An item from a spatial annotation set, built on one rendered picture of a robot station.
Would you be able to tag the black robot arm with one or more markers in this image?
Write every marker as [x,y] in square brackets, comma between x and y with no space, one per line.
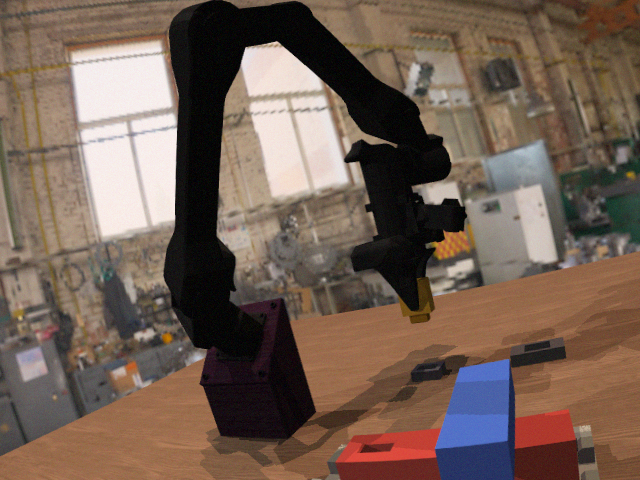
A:
[207,45]

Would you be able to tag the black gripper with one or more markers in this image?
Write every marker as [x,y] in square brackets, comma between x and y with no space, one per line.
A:
[398,257]

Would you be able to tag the red rectangular block with two sockets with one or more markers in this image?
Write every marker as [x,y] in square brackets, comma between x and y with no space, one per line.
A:
[545,449]

